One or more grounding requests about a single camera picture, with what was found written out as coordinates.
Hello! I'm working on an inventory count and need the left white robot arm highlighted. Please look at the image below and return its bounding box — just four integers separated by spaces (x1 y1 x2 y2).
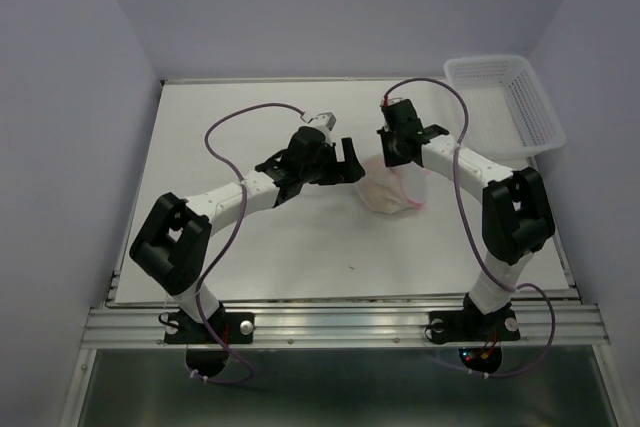
129 126 365 341

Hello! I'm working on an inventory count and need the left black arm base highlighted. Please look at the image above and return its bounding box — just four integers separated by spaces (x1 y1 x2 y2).
157 306 255 385

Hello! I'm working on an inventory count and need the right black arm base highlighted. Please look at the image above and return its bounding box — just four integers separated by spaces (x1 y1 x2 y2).
424 295 521 376

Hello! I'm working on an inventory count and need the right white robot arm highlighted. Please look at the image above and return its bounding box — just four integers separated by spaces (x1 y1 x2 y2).
378 99 555 345

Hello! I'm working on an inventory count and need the white plastic basket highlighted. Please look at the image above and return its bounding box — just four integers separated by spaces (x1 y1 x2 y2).
444 55 566 162

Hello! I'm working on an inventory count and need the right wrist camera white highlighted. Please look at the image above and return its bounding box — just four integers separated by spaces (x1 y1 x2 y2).
381 97 410 113

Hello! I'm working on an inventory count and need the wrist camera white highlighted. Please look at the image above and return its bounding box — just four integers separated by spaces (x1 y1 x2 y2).
301 112 337 143
381 97 410 113

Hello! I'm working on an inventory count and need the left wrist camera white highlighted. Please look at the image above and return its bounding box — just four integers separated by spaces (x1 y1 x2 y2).
301 112 337 143

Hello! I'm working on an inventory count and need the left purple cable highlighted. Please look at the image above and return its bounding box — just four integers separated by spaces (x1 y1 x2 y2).
192 102 309 386

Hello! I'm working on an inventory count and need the purple cable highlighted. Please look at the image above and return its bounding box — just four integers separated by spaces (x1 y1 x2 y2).
383 77 557 379
192 102 309 386

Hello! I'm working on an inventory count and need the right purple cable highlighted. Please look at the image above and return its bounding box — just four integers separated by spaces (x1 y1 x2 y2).
383 77 557 379

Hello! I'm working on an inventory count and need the aluminium mounting rail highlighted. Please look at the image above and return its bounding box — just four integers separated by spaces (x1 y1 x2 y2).
81 298 610 350

